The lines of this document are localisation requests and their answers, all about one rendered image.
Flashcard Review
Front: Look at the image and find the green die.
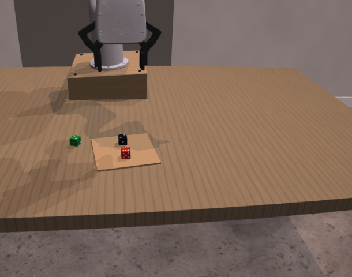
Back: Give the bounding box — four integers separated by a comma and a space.
70, 135, 81, 147

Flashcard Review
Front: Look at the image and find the black die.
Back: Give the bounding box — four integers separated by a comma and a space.
118, 134, 128, 145

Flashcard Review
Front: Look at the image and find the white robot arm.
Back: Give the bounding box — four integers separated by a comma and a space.
89, 0, 129, 71

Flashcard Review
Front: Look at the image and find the tan flat mat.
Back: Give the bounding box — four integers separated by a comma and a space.
91, 133, 161, 171

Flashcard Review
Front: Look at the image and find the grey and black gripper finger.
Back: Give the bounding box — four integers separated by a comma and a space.
78, 21, 103, 72
139, 22, 162, 70

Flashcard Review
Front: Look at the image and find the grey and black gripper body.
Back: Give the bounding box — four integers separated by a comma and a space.
95, 0, 146, 44

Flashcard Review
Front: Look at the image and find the red die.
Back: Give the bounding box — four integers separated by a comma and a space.
121, 147, 130, 159

